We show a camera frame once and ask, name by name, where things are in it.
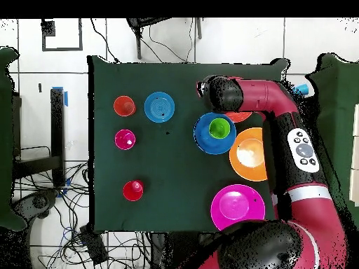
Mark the green cloth side table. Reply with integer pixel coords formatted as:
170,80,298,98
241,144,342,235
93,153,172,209
304,53,359,233
0,46,27,232

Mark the white box stack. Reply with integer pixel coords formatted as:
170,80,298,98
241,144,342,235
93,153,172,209
348,103,359,207

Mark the tangle of cables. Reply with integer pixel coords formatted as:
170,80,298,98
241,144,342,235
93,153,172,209
13,160,152,269

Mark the small ringed blue bowl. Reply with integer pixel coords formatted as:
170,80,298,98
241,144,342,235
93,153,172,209
144,91,176,123

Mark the large smooth blue bowl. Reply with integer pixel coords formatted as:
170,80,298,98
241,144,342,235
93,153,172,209
193,111,237,156

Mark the red plastic cup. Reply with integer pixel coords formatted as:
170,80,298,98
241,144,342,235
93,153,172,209
122,179,144,202

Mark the orange plastic cup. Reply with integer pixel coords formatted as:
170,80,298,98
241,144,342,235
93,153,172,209
113,95,137,118

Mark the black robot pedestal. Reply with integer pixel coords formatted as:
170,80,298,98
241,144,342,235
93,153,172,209
148,231,222,269

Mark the blue plastic cup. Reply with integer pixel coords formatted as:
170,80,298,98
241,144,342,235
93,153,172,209
293,83,309,96

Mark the large pink plastic bowl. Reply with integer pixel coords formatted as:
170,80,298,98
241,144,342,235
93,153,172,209
210,184,266,232

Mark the dark green tablecloth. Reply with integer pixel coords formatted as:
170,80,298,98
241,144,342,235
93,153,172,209
85,55,290,235

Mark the black camera tripod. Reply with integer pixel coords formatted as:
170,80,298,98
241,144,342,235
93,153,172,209
126,18,203,60

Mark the green plastic cup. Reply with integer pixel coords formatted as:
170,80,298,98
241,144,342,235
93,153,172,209
208,118,231,140

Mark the magenta plastic cup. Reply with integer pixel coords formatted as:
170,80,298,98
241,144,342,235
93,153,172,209
114,128,137,151

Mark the black table frame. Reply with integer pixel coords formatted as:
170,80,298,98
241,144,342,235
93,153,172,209
12,88,67,187

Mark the orange-red plastic bowl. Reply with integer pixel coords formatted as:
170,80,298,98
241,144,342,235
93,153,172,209
224,111,253,123

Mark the black power strip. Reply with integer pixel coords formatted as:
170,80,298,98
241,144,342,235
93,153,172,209
79,223,109,266

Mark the large yellow-orange plastic bowl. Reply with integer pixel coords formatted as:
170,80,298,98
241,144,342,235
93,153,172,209
229,127,269,182

